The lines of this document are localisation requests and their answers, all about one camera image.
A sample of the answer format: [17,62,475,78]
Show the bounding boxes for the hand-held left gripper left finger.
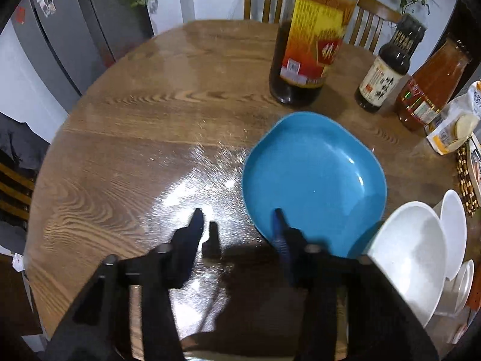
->
[45,208,207,361]

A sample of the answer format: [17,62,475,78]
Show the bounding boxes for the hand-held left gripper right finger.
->
[274,208,440,361]

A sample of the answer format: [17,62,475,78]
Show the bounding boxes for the blue plate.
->
[241,112,388,259]

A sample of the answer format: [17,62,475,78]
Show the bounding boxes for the large white bowl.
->
[366,201,448,328]

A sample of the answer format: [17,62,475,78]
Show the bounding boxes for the medium white bowl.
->
[440,190,467,281]

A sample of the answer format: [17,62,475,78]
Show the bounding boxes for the large soy sauce bottle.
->
[269,0,363,106]

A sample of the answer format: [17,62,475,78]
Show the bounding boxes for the wooden chair with striped seat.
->
[0,162,36,222]

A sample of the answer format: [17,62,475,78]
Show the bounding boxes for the small white dish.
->
[434,259,475,316]

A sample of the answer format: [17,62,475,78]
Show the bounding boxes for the wooden bead trivet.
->
[456,135,481,217]

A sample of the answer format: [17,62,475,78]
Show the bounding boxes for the small dark sauce bottle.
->
[354,13,428,113]

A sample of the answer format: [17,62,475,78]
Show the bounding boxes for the dark cloth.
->
[0,113,51,170]

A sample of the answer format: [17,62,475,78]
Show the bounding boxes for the white and yellow flour bag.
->
[425,81,481,155]

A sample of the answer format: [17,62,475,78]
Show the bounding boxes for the red sauce glass bottle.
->
[394,38,472,132]

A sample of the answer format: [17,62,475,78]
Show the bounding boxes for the grey refrigerator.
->
[11,0,155,100]

